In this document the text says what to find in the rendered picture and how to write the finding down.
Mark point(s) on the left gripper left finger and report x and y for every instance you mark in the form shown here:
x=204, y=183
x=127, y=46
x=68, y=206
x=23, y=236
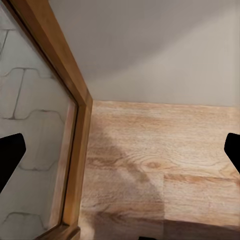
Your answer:
x=12, y=149

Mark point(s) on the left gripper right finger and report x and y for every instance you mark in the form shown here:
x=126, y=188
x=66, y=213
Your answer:
x=232, y=149

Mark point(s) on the door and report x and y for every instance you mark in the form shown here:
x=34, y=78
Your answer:
x=44, y=97

